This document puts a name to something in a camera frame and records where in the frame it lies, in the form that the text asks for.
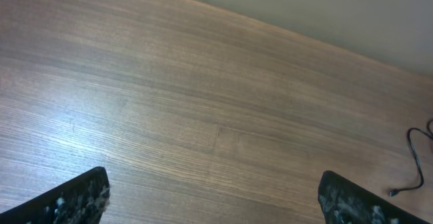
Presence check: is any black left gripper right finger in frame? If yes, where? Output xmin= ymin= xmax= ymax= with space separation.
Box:
xmin=318 ymin=171 xmax=428 ymax=224

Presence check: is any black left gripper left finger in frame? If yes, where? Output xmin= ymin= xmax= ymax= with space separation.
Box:
xmin=1 ymin=166 xmax=110 ymax=224

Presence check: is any thin black usb cable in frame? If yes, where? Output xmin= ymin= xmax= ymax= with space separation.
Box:
xmin=388 ymin=118 xmax=433 ymax=198

